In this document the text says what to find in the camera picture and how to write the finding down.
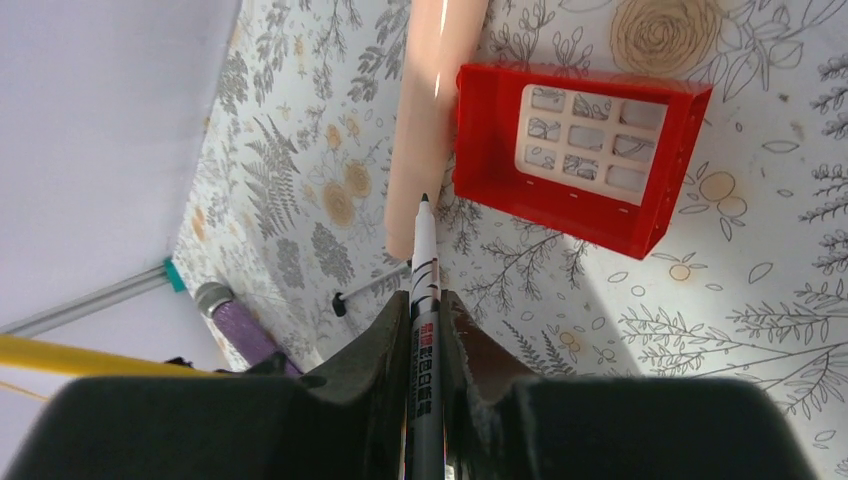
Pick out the yellow framed whiteboard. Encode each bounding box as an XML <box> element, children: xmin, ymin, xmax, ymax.
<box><xmin>1</xmin><ymin>335</ymin><xmax>215</xmax><ymax>377</ymax></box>

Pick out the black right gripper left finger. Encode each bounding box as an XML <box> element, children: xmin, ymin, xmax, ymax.
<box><xmin>6</xmin><ymin>291</ymin><xmax>410</xmax><ymax>479</ymax></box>

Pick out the pink peach cylinder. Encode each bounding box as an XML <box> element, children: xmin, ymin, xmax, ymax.
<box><xmin>384</xmin><ymin>0</ymin><xmax>488</xmax><ymax>260</ymax></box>

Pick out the purple glitter microphone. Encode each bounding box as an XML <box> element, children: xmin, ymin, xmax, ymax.
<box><xmin>195</xmin><ymin>282</ymin><xmax>303</xmax><ymax>377</ymax></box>

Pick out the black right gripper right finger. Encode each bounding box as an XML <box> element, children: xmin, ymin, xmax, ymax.
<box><xmin>441</xmin><ymin>291</ymin><xmax>814</xmax><ymax>479</ymax></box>

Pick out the teal corner clip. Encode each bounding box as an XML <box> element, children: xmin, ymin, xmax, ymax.
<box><xmin>163</xmin><ymin>257</ymin><xmax>187</xmax><ymax>293</ymax></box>

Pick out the green capped whiteboard marker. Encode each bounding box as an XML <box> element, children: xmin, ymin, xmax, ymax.
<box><xmin>404</xmin><ymin>194</ymin><xmax>445</xmax><ymax>479</ymax></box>

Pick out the red plastic frame box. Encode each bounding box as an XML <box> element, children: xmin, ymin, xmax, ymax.
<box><xmin>452</xmin><ymin>62</ymin><xmax>713</xmax><ymax>259</ymax></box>

